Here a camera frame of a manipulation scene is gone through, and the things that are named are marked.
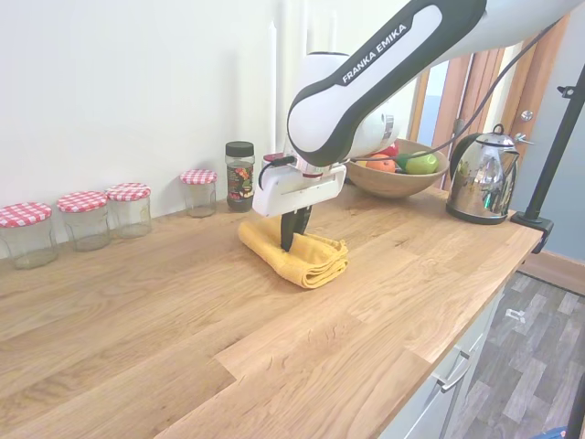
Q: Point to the yellow cloth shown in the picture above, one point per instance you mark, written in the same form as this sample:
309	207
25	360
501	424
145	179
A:
315	260

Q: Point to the small white floor scrap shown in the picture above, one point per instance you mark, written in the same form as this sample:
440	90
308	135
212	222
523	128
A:
516	314

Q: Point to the orange fruit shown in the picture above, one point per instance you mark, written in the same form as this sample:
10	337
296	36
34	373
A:
383	163

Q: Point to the green apple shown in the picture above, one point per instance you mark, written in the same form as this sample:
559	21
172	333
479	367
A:
422	163

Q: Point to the shiny steel kettle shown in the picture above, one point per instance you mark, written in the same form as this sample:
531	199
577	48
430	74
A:
480	183

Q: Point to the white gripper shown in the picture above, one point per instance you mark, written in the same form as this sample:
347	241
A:
283	192

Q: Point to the coffee jar black lid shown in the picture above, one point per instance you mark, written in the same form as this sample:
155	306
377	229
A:
240	183

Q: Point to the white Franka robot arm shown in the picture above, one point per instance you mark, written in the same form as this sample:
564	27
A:
320	114

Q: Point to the white kitchen cabinet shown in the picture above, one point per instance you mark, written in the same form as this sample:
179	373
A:
434	411

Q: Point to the red apple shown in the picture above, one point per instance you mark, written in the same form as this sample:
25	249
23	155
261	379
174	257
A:
390	150

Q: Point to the black camera stand pole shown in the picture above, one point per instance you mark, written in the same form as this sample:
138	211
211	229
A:
532	221

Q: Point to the glass jar red checked lid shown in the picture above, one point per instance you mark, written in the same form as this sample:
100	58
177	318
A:
130	215
84	224
199	196
27	238

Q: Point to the yellow lemon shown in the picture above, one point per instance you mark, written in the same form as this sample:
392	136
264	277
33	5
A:
361	163

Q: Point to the tall white candle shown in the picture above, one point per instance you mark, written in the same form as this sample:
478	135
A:
273	91
333	32
301	27

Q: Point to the wooden fruit bowl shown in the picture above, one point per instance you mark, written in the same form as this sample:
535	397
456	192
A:
393	185

